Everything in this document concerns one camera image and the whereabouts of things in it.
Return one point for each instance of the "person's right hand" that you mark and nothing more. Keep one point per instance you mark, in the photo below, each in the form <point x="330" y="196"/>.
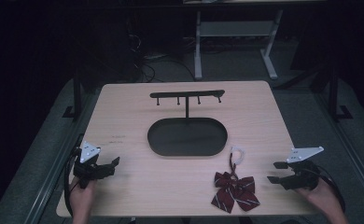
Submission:
<point x="322" y="197"/>

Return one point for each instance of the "black hook rack with tray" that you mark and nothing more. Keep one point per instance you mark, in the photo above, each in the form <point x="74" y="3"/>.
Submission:
<point x="187" y="137"/>

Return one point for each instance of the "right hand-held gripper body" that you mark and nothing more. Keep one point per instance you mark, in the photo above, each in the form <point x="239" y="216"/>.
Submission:
<point x="302" y="174"/>

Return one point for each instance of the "person's left hand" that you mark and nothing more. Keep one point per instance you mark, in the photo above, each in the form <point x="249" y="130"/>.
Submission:
<point x="81" y="196"/>

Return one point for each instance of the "white metal desk frame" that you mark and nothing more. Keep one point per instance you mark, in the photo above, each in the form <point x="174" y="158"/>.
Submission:
<point x="236" y="29"/>

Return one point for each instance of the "aluminium rail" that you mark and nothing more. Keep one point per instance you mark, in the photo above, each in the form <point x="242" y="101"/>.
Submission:
<point x="51" y="168"/>
<point x="348" y="146"/>

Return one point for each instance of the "black metal stand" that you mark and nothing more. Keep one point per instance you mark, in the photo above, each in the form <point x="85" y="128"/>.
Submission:
<point x="333" y="93"/>
<point x="76" y="93"/>

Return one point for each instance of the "dark red striped bow tie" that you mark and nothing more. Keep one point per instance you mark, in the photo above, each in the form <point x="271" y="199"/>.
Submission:
<point x="235" y="190"/>

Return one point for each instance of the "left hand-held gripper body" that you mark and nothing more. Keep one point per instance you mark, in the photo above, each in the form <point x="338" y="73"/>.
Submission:
<point x="88" y="168"/>

